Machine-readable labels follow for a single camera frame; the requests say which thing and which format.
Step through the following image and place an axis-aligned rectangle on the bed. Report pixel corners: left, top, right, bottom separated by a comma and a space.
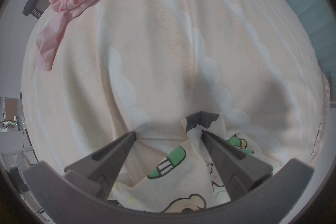
20, 0, 331, 179

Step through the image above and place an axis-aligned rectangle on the pale pink pillow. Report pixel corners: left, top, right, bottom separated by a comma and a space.
311, 72, 331, 163

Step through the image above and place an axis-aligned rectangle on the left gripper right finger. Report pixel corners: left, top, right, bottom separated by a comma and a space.
202, 131, 274, 201

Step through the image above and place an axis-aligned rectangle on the blue-green curtain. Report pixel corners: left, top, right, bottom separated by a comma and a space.
262, 0, 336, 82

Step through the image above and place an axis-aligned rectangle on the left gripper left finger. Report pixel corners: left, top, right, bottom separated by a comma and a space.
64, 131, 137, 200

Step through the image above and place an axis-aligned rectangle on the white printed pyjama top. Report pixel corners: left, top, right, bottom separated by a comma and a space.
107, 111, 261, 213

